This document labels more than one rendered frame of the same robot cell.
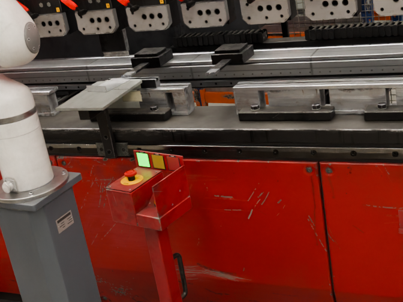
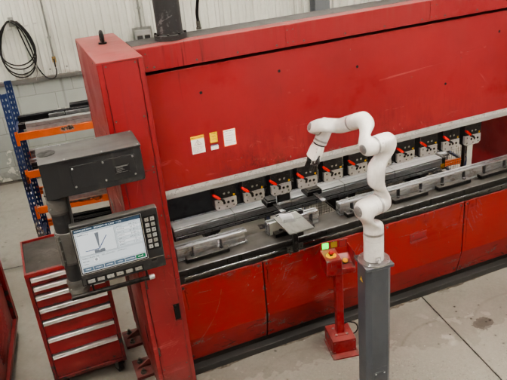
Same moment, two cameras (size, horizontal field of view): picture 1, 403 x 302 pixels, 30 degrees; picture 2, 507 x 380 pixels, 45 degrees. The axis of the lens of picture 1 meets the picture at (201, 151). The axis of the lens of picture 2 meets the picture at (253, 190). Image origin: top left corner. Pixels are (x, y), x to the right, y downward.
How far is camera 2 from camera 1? 3.41 m
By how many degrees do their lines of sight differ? 44
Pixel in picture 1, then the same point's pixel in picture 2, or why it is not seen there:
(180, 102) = (315, 216)
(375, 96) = (393, 194)
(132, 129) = (307, 234)
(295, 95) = not seen: hidden behind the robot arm
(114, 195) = (331, 264)
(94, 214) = (279, 284)
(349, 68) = (359, 185)
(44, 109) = (241, 240)
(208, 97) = not seen: hidden behind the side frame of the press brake
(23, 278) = (376, 298)
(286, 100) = not seen: hidden behind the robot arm
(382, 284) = (401, 267)
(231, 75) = (310, 199)
